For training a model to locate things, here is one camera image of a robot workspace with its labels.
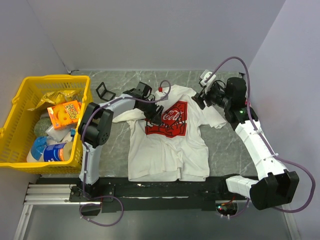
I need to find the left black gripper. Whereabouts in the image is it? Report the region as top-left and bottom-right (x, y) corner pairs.
(137, 98), (164, 126)

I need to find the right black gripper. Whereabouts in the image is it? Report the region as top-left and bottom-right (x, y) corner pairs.
(191, 82), (232, 110)

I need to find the white Coca-Cola t-shirt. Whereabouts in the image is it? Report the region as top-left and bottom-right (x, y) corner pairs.
(113, 85), (227, 182)

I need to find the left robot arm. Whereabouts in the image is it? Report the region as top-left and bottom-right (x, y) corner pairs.
(78, 82), (164, 201)

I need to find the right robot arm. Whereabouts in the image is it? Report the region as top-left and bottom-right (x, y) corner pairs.
(192, 76), (300, 210)

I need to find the black folding mirror left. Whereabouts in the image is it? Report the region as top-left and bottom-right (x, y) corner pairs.
(95, 82), (116, 102)

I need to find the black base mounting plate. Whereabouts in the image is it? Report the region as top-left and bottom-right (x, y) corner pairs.
(68, 173), (261, 213)

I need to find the orange Scrub Daddy box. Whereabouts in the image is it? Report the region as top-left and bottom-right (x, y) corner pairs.
(47, 100), (82, 130)

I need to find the blue white canister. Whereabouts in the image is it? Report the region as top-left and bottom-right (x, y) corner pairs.
(43, 141), (73, 162)

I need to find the gold snack bag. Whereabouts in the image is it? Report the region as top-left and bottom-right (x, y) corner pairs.
(28, 90), (81, 111)

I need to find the green scrub sponge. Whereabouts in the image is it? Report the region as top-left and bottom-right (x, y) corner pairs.
(33, 117), (52, 138)

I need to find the blue lid white container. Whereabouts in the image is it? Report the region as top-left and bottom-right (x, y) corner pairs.
(26, 136), (48, 163)

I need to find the yellow plastic basket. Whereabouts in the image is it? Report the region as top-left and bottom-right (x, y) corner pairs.
(0, 74), (93, 174)

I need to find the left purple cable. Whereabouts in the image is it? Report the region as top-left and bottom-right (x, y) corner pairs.
(79, 80), (173, 228)

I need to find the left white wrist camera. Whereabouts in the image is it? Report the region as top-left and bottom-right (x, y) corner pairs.
(154, 87), (168, 101)

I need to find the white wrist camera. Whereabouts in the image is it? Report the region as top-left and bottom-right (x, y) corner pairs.
(154, 87), (168, 101)
(199, 69), (217, 88)

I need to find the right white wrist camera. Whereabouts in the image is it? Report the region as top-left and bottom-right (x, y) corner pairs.
(199, 69), (217, 88)

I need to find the aluminium rail frame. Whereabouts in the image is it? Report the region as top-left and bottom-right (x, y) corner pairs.
(13, 181), (83, 240)

